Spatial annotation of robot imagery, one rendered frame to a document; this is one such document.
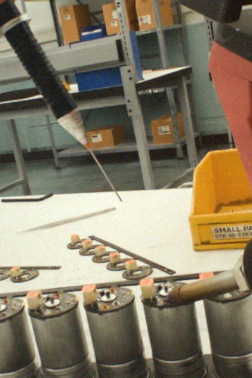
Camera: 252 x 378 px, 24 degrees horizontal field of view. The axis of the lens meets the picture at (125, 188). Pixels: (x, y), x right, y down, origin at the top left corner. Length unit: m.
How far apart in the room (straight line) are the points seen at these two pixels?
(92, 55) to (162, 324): 2.61
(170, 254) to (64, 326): 0.23
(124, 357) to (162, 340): 0.02
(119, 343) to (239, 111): 0.15
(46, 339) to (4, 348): 0.02
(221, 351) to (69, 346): 0.07
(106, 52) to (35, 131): 3.09
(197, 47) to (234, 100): 4.73
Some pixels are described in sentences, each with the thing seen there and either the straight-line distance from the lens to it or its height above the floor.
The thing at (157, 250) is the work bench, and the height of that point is 0.75.
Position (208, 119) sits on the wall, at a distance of 4.93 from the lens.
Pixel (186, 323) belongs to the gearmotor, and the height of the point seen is 0.80.
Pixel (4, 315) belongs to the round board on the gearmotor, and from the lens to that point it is 0.29.
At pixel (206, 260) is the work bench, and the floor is 0.75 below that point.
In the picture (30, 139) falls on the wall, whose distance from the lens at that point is 5.86.
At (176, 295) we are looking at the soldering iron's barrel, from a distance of 0.25.
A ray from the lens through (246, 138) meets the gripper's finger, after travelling 0.16.
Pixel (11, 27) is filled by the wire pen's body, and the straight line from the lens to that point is 0.25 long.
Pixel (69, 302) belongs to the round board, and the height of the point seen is 0.81.
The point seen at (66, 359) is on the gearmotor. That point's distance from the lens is 0.29.
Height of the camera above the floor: 0.93
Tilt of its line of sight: 13 degrees down
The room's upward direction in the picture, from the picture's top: 11 degrees counter-clockwise
